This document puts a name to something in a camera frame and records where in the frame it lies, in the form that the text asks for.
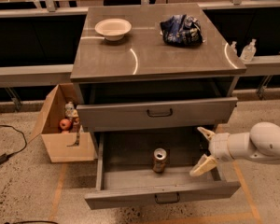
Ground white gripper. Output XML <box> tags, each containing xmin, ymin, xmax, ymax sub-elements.
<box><xmin>189</xmin><ymin>127</ymin><xmax>232</xmax><ymax>176</ymax></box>

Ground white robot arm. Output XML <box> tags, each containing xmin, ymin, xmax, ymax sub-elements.
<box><xmin>189</xmin><ymin>122</ymin><xmax>280</xmax><ymax>176</ymax></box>

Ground grey lower open drawer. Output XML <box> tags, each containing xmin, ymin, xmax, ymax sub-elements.
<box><xmin>85</xmin><ymin>127</ymin><xmax>240</xmax><ymax>209</ymax></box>

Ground grey upper drawer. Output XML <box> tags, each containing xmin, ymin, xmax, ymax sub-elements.
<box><xmin>77</xmin><ymin>97</ymin><xmax>237</xmax><ymax>132</ymax></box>

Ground grey drawer cabinet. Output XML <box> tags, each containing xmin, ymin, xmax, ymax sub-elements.
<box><xmin>69</xmin><ymin>2</ymin><xmax>247</xmax><ymax>210</ymax></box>

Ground clear sanitizer bottle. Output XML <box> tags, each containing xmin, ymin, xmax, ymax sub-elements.
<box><xmin>240</xmin><ymin>39</ymin><xmax>256</xmax><ymax>62</ymax></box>

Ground blue chip bag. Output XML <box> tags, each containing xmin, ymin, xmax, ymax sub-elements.
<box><xmin>160</xmin><ymin>14</ymin><xmax>203</xmax><ymax>47</ymax></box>

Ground small plastic bottle in box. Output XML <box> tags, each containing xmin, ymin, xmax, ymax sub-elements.
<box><xmin>64</xmin><ymin>102</ymin><xmax>75</xmax><ymax>118</ymax></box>

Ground cardboard box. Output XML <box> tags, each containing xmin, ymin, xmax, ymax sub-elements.
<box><xmin>29</xmin><ymin>83</ymin><xmax>96</xmax><ymax>162</ymax></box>

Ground red apple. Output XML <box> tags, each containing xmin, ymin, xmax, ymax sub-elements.
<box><xmin>59</xmin><ymin>119</ymin><xmax>72</xmax><ymax>131</ymax></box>

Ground white paper bowl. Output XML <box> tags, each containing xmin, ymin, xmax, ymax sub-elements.
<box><xmin>95</xmin><ymin>19</ymin><xmax>132</xmax><ymax>41</ymax></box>

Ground grey metal rail shelf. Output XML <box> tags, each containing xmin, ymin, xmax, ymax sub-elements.
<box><xmin>0</xmin><ymin>55</ymin><xmax>280</xmax><ymax>88</ymax></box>

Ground black power cable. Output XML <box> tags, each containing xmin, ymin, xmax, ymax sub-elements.
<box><xmin>0</xmin><ymin>121</ymin><xmax>28</xmax><ymax>169</ymax></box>

